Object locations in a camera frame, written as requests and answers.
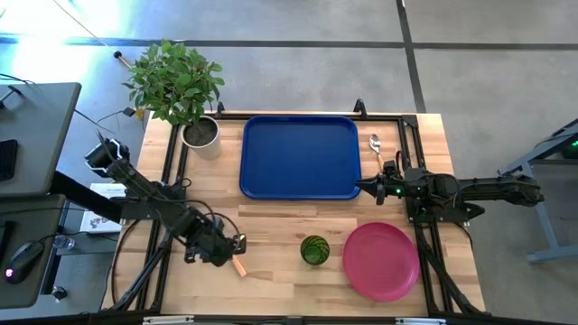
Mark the gray desk top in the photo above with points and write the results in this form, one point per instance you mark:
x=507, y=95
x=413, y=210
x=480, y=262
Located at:
x=40, y=135
x=36, y=293

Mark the blue plastic tray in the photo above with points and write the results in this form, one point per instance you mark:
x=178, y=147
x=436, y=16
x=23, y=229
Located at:
x=298, y=158

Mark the black diagonal beam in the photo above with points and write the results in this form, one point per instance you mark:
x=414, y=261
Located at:
x=86, y=196

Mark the black keyboard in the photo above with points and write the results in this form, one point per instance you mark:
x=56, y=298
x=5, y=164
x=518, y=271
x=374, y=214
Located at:
x=8, y=160

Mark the black aluminium table frame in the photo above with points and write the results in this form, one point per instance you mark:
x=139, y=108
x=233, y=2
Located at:
x=410, y=121

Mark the pink plastic plate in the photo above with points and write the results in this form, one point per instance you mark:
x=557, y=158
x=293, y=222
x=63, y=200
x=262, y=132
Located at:
x=381, y=262

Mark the white plant pot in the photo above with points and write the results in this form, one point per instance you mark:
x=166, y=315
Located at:
x=210, y=149

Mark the clear plastic bottle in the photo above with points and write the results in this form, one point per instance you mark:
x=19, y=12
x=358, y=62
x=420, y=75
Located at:
x=64, y=242

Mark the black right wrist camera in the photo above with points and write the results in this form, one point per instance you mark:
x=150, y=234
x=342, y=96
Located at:
x=380, y=195

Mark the black device with green light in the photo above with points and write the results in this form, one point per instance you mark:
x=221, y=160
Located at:
x=572, y=151

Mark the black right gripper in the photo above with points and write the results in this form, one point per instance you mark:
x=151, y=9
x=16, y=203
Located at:
x=395, y=185

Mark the black desk caster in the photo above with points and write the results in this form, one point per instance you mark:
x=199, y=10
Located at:
x=59, y=293

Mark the white metal bracket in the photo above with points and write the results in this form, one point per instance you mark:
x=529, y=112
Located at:
x=420, y=321
x=167, y=320

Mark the green leafy plant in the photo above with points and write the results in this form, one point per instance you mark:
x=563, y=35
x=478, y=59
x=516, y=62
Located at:
x=174, y=81

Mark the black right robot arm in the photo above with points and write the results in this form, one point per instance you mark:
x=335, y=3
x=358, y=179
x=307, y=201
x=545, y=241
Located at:
x=496, y=187

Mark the gray metal table frame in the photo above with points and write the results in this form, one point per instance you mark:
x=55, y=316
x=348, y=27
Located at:
x=547, y=225

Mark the green textured cup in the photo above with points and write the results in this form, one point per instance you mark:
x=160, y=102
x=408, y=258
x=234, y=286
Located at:
x=315, y=249

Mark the white printed sheet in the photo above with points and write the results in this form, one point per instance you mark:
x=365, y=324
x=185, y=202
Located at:
x=97, y=223

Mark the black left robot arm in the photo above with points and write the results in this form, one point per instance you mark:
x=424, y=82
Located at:
x=144, y=185

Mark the black computer mouse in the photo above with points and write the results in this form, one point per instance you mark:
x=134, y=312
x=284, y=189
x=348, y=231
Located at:
x=22, y=262

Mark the stand leg with black foot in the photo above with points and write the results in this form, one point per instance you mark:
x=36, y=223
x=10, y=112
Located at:
x=118, y=54

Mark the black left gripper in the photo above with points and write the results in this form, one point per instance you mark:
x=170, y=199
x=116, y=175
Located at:
x=214, y=246

